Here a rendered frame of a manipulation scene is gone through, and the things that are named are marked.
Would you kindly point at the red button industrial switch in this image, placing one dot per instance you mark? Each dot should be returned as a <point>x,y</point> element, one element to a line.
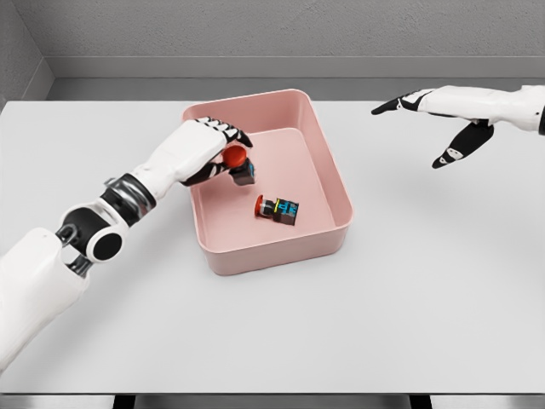
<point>239,165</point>
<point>277,209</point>

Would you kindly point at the pink plastic basket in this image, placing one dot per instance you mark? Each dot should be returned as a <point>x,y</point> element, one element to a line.
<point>272,187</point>

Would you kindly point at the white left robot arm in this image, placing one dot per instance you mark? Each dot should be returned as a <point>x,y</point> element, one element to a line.
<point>51,260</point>

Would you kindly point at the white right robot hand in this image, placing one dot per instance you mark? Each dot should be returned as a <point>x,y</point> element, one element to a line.
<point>457,102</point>

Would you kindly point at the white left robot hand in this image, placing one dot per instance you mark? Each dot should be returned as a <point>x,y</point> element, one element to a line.
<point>196,142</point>

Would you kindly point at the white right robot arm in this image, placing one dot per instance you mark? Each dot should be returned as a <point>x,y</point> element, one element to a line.
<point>528,108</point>

